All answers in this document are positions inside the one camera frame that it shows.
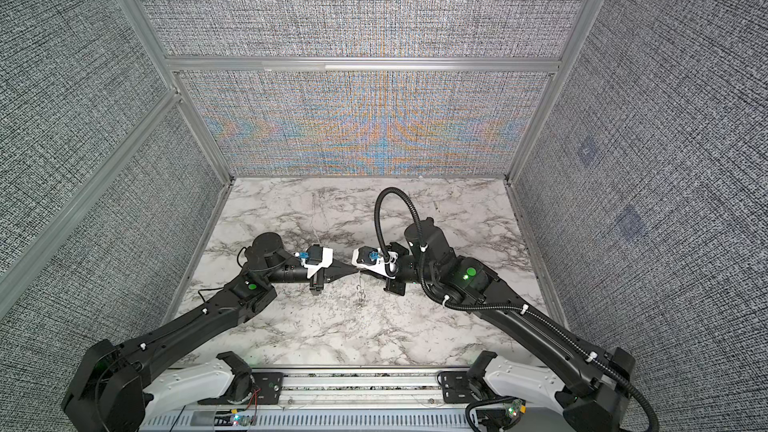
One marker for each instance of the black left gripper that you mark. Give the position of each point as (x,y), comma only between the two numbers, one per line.
(333,273)

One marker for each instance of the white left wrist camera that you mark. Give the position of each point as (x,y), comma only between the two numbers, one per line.
(315,258)

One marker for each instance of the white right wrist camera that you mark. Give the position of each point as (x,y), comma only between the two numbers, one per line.
(372,258)

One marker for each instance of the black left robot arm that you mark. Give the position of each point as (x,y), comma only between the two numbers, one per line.
(121,387)

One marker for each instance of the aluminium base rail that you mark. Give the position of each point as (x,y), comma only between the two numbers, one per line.
(361,399)

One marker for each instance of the aluminium enclosure frame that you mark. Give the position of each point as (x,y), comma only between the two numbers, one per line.
(144,141)

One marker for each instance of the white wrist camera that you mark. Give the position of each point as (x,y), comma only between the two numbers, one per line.
(372,258)
(315,258)

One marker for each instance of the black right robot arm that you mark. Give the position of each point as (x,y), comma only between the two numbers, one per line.
(588,386)

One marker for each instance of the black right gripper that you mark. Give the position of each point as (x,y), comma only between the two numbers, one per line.
(393,285)

